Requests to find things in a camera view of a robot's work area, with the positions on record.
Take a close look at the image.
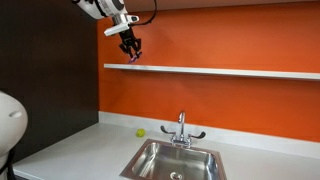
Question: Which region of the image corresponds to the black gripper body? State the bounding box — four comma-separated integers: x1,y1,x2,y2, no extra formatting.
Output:
118,27,142,54

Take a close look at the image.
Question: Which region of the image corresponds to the small green ball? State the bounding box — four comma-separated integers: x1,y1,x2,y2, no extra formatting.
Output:
135,128,147,138

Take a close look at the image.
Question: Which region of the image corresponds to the dark wood cabinet panel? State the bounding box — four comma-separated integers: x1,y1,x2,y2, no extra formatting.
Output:
0,0,100,163

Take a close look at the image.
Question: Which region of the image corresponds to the chrome faucet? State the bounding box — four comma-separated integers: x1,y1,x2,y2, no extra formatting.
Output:
159,111,207,149

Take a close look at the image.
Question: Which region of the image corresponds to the stainless steel sink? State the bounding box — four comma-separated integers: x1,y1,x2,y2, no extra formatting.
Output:
119,138,228,180

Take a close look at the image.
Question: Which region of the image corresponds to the white counter backsplash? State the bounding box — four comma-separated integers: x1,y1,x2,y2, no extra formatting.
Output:
97,111,320,161

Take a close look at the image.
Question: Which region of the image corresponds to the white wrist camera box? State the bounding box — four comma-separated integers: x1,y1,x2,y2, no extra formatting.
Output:
103,14,140,37

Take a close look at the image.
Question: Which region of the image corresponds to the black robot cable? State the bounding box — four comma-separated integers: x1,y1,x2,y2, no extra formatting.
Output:
129,0,158,27

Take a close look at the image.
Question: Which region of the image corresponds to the thin white wall shelf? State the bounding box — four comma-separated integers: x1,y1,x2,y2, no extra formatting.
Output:
103,63,320,82

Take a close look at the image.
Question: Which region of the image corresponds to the thick white wall shelf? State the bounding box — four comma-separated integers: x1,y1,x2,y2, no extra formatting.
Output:
123,0,320,14

